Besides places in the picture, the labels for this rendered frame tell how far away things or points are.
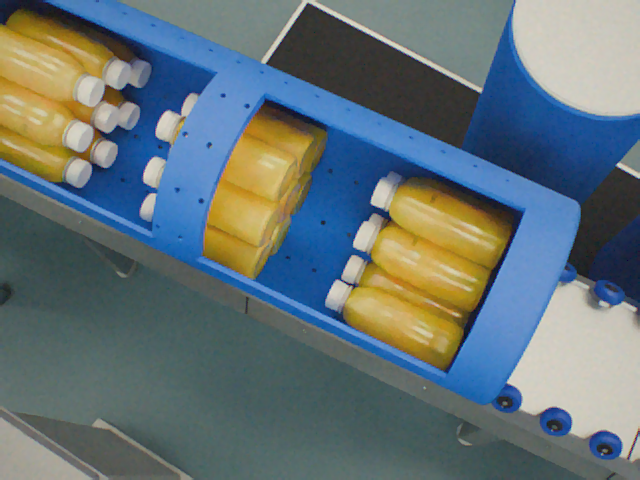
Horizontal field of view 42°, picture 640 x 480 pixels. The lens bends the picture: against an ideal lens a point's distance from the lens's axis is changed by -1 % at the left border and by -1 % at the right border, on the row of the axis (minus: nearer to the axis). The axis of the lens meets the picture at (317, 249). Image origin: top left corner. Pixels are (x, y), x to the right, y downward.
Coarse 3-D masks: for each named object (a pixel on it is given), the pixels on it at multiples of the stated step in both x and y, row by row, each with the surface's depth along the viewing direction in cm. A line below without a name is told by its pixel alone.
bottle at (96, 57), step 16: (16, 16) 116; (32, 16) 116; (32, 32) 115; (48, 32) 115; (64, 32) 115; (80, 32) 116; (64, 48) 114; (80, 48) 114; (96, 48) 115; (96, 64) 114
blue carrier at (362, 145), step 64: (0, 0) 121; (64, 0) 107; (192, 64) 104; (256, 64) 107; (192, 128) 99; (384, 128) 102; (64, 192) 109; (128, 192) 125; (192, 192) 100; (320, 192) 124; (512, 192) 99; (192, 256) 106; (320, 256) 123; (512, 256) 94; (320, 320) 104; (512, 320) 93; (448, 384) 103
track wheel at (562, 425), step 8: (552, 408) 115; (560, 408) 115; (544, 416) 115; (552, 416) 114; (560, 416) 114; (568, 416) 114; (544, 424) 116; (552, 424) 115; (560, 424) 115; (568, 424) 114; (552, 432) 116; (560, 432) 115; (568, 432) 115
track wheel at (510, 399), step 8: (504, 392) 115; (512, 392) 115; (520, 392) 116; (496, 400) 117; (504, 400) 116; (512, 400) 115; (520, 400) 115; (496, 408) 117; (504, 408) 117; (512, 408) 116
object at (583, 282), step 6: (576, 276) 125; (558, 282) 121; (576, 282) 124; (582, 282) 124; (588, 282) 124; (594, 282) 125; (588, 288) 123; (594, 294) 121; (600, 300) 120; (624, 300) 123; (630, 300) 124; (606, 306) 120; (612, 306) 120; (624, 306) 123; (630, 306) 122; (636, 306) 123; (636, 312) 122
